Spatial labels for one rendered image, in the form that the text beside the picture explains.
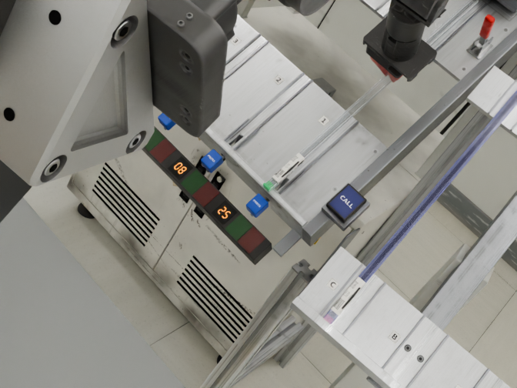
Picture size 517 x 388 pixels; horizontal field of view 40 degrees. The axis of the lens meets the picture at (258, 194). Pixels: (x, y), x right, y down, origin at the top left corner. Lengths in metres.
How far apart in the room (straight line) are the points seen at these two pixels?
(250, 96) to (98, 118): 0.89
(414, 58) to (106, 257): 1.09
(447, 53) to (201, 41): 1.02
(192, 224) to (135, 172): 0.21
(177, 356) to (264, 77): 0.84
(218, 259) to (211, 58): 1.39
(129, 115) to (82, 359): 0.62
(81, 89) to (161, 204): 1.45
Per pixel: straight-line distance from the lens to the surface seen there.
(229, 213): 1.16
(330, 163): 1.18
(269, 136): 1.19
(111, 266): 1.92
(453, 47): 1.30
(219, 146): 1.17
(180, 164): 1.20
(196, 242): 1.71
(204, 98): 0.33
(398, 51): 1.11
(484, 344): 2.63
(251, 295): 1.66
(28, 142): 0.33
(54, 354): 0.94
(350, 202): 1.11
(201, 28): 0.30
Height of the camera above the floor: 1.34
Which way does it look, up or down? 33 degrees down
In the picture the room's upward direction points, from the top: 34 degrees clockwise
